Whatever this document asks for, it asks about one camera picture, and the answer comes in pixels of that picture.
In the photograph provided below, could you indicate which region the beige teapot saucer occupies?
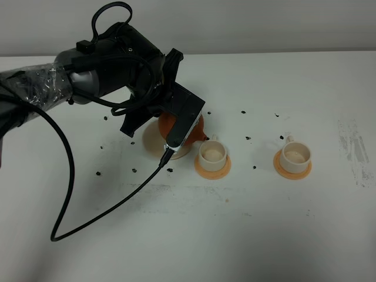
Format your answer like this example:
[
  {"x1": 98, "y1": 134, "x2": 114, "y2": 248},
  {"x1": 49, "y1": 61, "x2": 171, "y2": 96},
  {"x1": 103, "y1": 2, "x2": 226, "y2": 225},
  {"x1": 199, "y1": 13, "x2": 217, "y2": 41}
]
[{"x1": 142, "y1": 120, "x2": 193, "y2": 160}]

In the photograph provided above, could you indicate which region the right orange coaster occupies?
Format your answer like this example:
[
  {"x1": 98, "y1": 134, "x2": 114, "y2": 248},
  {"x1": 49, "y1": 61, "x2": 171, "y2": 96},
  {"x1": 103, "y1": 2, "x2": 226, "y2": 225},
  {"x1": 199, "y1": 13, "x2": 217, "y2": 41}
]
[{"x1": 273, "y1": 150, "x2": 312, "y2": 180}]

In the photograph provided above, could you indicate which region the orange coaster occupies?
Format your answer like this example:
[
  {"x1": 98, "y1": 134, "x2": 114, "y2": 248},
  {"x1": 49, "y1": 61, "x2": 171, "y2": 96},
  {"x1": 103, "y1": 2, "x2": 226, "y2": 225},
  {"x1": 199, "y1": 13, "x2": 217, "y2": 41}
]
[
  {"x1": 273, "y1": 150, "x2": 312, "y2": 180},
  {"x1": 194, "y1": 156, "x2": 231, "y2": 180}
]

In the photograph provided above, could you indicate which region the white teacup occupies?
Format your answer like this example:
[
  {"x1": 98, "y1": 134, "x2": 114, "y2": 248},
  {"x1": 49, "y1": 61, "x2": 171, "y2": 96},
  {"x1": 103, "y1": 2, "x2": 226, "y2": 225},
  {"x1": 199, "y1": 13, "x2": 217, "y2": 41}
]
[
  {"x1": 279, "y1": 136, "x2": 311, "y2": 174},
  {"x1": 198, "y1": 135, "x2": 227, "y2": 172}
]

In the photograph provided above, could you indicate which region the left white teacup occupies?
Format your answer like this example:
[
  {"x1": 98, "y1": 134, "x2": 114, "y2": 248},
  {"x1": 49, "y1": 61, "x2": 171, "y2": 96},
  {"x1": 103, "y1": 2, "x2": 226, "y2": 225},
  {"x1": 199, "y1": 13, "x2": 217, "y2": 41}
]
[{"x1": 198, "y1": 135, "x2": 227, "y2": 172}]

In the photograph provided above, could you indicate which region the brown clay teapot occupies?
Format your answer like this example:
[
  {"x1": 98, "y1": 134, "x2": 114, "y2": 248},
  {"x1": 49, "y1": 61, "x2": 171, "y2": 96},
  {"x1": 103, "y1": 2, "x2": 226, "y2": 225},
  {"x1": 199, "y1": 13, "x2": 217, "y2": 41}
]
[{"x1": 158, "y1": 113, "x2": 207, "y2": 146}]

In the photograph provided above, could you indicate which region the right white teacup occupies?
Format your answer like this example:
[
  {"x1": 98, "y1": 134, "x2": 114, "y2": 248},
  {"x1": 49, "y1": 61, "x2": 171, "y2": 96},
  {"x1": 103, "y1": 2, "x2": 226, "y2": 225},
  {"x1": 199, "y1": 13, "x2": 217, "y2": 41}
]
[{"x1": 279, "y1": 136, "x2": 311, "y2": 174}]

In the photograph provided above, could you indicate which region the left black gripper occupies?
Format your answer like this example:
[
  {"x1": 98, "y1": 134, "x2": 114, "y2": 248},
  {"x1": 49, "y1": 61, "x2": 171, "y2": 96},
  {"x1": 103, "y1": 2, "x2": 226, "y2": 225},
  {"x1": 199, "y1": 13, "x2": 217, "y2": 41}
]
[{"x1": 70, "y1": 23, "x2": 184, "y2": 137}]

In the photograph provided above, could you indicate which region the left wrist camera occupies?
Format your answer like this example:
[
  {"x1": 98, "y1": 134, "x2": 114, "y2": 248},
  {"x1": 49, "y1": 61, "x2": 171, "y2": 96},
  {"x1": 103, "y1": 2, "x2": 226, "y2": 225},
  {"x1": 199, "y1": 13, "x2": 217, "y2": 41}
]
[{"x1": 161, "y1": 82, "x2": 205, "y2": 152}]

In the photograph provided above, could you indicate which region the left orange coaster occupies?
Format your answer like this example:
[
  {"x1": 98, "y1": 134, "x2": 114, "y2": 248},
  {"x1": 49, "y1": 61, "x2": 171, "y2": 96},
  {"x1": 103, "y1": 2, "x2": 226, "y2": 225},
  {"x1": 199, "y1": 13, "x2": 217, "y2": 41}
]
[{"x1": 194, "y1": 156, "x2": 231, "y2": 180}]

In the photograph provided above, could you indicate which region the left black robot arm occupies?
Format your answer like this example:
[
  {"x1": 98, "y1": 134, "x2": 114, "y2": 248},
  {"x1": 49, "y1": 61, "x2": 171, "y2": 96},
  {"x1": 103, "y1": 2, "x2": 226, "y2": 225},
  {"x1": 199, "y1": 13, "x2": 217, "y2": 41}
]
[{"x1": 1, "y1": 22, "x2": 183, "y2": 137}]

